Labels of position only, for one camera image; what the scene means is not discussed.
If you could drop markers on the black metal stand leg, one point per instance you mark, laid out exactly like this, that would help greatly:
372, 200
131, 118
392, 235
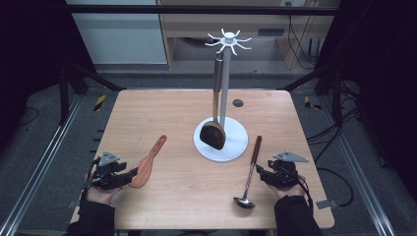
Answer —
64, 98
336, 98

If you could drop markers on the black horizontal frame bar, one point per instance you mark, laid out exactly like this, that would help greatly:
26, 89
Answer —
196, 10

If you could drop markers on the yellow black tape strip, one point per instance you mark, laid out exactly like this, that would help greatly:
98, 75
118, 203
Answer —
308, 102
100, 102

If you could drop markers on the white cabinet panel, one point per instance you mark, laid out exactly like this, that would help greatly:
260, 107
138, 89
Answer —
121, 36

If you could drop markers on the person's right hand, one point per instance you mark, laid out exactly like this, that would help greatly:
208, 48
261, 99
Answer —
288, 192

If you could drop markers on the aluminium floor rail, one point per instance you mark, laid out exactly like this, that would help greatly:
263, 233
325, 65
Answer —
360, 170
46, 154

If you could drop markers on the black curtain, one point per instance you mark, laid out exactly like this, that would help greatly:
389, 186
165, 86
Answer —
29, 49
387, 65

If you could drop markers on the white utensil rack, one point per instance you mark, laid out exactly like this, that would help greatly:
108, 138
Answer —
234, 144

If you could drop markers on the light wooden desk furniture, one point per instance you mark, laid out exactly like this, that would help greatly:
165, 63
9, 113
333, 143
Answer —
196, 23

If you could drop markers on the light wooden rice paddle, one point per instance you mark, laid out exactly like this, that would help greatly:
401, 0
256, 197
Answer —
147, 164

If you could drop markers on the person's left hand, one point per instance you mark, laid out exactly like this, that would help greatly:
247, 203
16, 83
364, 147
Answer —
103, 196

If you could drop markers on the grey metal table bracket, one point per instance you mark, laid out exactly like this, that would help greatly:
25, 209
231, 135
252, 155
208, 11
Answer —
326, 204
73, 204

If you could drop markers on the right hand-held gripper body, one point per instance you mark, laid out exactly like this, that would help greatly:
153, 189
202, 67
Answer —
285, 172

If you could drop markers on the dark round table grommet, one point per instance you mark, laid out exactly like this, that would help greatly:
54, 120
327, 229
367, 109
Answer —
238, 103

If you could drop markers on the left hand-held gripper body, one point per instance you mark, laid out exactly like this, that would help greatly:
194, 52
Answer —
108, 173

